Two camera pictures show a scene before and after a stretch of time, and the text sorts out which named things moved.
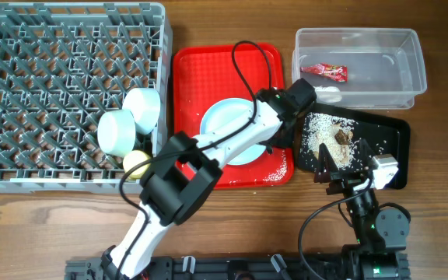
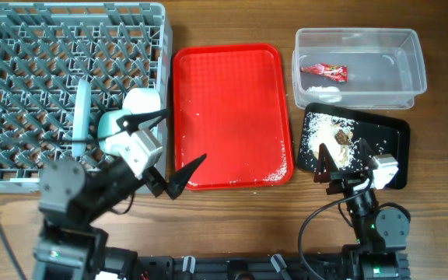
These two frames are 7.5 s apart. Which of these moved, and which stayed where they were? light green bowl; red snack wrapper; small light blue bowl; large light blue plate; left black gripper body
Moved: large light blue plate; left black gripper body
Stayed: red snack wrapper; light green bowl; small light blue bowl
